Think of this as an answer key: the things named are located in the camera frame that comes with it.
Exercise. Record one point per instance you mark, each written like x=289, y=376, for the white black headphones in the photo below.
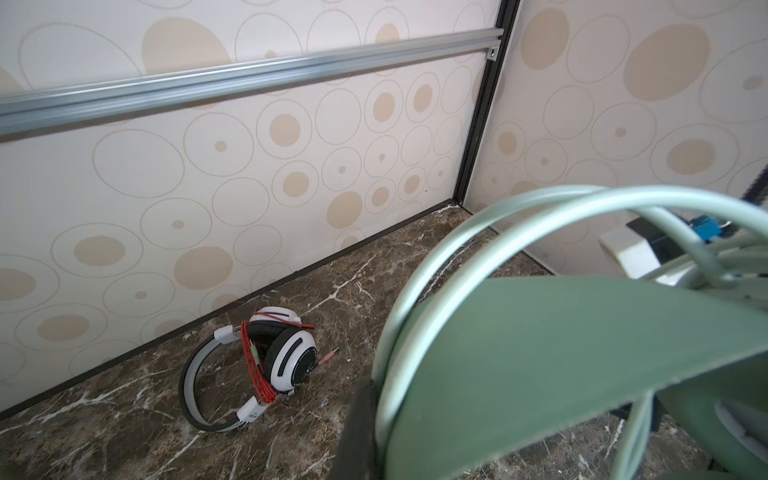
x=280, y=353

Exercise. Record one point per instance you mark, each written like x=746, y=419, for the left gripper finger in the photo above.
x=356, y=455

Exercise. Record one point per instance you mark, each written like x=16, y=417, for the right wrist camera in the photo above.
x=667, y=250

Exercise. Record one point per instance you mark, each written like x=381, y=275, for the horizontal aluminium rail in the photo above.
x=50, y=110

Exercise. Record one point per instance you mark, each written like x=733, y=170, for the mint green headphones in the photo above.
x=471, y=365

